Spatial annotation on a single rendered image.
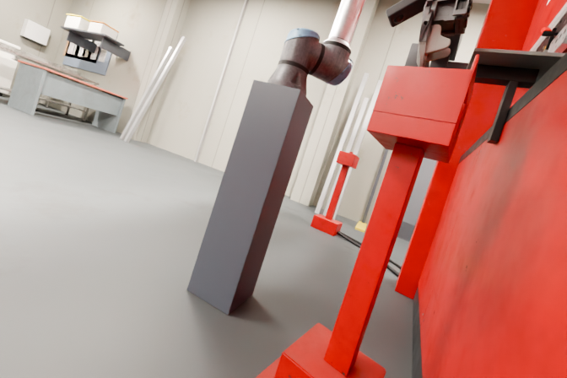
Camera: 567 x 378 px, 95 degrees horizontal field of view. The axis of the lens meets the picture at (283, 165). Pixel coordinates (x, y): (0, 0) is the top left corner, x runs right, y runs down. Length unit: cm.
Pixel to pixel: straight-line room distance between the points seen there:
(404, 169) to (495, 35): 151
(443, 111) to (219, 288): 82
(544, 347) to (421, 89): 43
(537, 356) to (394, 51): 437
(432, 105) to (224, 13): 559
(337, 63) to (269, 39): 422
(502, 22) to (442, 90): 152
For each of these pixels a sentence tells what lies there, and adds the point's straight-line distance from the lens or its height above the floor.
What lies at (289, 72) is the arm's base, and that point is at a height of 83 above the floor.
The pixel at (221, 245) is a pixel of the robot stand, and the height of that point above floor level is 20.
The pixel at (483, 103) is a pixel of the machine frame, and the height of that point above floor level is 120.
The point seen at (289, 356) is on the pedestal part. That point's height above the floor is 12.
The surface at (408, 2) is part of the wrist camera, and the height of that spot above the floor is 97.
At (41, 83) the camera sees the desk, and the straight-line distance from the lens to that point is 566.
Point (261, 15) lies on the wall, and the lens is 554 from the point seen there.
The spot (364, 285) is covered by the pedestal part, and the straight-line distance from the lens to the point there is 68.
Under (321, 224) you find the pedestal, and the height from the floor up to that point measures 7.
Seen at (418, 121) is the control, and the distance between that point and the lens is 59.
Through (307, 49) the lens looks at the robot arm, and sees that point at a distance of 99.
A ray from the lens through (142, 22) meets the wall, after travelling 737.
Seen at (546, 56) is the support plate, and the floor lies 99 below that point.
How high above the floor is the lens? 54
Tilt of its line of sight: 1 degrees down
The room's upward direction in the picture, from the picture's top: 18 degrees clockwise
